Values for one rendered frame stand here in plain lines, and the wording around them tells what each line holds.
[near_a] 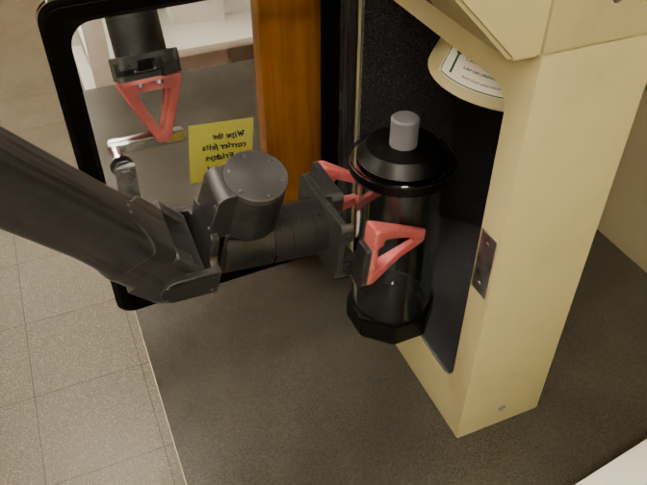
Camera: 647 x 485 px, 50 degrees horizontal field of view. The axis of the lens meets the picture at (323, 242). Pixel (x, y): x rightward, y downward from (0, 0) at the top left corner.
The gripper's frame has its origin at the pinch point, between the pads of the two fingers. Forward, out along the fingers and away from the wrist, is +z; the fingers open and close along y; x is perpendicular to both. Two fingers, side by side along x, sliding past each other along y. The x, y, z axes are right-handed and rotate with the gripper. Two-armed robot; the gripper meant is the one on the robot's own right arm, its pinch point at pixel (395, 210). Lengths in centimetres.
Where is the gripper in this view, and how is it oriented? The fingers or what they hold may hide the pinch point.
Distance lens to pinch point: 73.6
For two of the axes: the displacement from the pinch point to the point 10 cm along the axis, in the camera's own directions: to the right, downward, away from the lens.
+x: -1.0, 7.9, 6.1
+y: -4.1, -5.9, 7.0
